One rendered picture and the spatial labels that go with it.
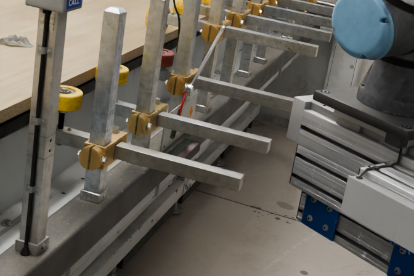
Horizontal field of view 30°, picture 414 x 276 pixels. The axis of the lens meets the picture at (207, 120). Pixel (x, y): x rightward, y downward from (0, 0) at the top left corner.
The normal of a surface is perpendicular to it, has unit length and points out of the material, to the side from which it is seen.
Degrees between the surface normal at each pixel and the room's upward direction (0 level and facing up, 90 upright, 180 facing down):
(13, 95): 0
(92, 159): 90
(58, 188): 0
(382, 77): 72
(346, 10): 97
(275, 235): 0
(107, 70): 90
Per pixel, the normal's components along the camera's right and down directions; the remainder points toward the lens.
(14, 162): 0.94, 0.24
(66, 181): 0.15, -0.94
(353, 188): -0.77, 0.09
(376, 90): -0.66, -0.18
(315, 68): -0.30, 0.26
